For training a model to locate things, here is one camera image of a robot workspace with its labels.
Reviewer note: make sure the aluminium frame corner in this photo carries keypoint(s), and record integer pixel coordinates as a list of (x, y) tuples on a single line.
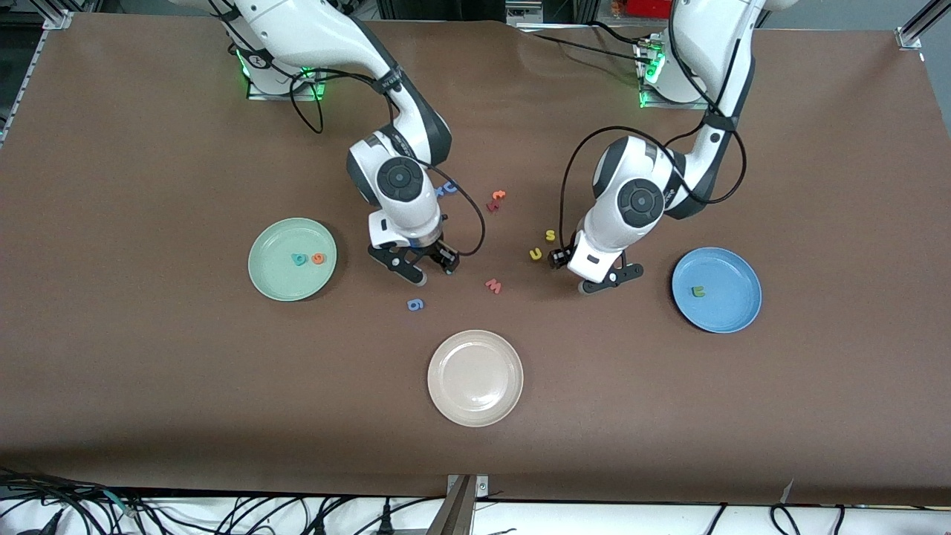
[(910, 37)]

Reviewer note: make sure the aluminium frame profile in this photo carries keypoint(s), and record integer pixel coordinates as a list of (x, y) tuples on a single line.
[(56, 15)]

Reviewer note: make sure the blue plate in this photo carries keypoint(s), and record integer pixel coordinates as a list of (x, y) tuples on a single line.
[(724, 312)]

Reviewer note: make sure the pink foam letter w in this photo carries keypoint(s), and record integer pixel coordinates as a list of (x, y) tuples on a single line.
[(494, 287)]

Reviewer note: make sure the pale green plate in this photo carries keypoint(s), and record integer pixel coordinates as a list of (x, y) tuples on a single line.
[(282, 282)]

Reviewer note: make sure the red background box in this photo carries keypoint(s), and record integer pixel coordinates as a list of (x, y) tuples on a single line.
[(646, 7)]

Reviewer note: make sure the metal table edge bracket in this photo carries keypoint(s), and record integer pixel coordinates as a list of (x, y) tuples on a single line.
[(461, 505)]

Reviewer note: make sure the beige white plate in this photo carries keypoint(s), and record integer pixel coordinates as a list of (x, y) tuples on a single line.
[(475, 379)]

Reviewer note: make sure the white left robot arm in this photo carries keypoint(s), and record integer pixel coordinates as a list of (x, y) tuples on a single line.
[(631, 200)]

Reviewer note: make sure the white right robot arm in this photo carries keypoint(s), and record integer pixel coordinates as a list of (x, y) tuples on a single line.
[(319, 30)]

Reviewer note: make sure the metal left arm base mount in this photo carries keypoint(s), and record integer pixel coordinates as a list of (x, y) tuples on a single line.
[(654, 104)]

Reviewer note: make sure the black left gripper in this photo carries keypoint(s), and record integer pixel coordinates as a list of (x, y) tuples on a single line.
[(562, 258)]

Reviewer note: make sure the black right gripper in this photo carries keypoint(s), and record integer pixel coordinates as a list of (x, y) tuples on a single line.
[(433, 251)]

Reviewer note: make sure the blue foam letter D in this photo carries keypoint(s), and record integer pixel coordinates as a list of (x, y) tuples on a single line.
[(450, 189)]

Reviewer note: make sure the black background box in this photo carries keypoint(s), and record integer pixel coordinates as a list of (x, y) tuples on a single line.
[(446, 9)]

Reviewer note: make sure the metal right arm base mount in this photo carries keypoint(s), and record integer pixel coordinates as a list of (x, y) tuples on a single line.
[(260, 95)]

